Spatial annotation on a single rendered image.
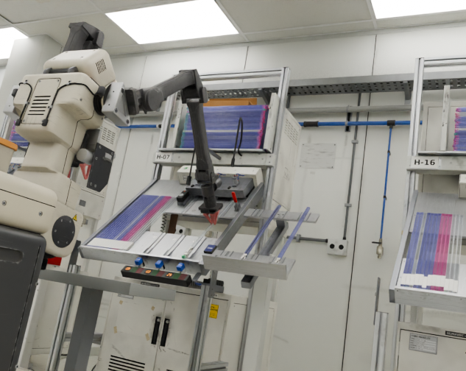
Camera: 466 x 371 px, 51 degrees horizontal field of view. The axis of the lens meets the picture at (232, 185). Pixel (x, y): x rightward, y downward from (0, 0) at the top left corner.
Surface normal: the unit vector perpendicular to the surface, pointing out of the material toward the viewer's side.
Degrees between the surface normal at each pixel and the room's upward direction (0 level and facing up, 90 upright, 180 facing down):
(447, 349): 90
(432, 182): 90
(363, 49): 90
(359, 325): 90
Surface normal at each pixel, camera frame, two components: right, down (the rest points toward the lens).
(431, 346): -0.42, -0.27
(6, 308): 0.92, 0.06
